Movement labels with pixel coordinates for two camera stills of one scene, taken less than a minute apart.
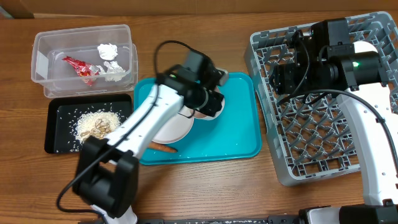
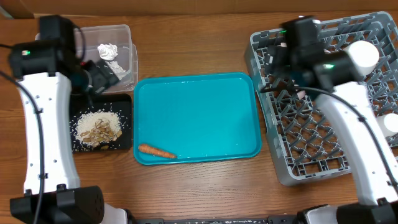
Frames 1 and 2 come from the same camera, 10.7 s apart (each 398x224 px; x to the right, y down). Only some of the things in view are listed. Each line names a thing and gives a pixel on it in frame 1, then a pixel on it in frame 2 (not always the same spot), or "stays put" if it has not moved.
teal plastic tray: x=235 y=132 stays put
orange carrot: x=161 y=147 to x=153 y=150
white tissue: x=107 y=51 stays put
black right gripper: x=283 y=81 to x=277 y=65
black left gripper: x=214 y=104 to x=105 y=76
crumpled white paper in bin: x=114 y=72 stays put
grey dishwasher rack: x=312 y=135 stays put
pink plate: x=175 y=128 to x=301 y=94
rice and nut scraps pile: x=99 y=123 stays put
